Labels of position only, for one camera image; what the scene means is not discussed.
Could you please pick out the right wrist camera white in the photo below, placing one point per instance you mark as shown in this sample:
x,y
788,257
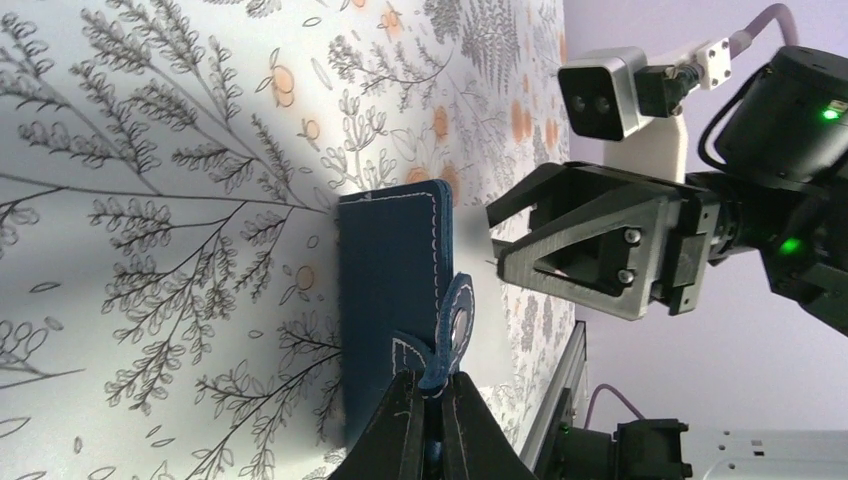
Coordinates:
x,y
634,105

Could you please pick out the floral table mat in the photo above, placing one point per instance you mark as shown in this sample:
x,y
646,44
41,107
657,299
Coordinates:
x,y
169,171

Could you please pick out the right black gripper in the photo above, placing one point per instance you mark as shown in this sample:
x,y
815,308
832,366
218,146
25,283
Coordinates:
x,y
613,255

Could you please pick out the aluminium rail frame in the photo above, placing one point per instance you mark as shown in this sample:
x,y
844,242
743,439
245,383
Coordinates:
x,y
713,453

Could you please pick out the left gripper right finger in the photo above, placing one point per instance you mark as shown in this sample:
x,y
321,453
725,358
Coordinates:
x,y
474,446

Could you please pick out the blue card holder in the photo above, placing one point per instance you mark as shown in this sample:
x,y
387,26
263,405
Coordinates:
x,y
400,296

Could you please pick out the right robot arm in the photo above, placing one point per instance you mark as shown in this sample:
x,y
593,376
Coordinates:
x,y
779,165

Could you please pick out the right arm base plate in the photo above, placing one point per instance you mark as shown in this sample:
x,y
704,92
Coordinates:
x,y
638,450

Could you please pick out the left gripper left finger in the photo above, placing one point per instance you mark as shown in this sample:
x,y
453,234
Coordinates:
x,y
392,445

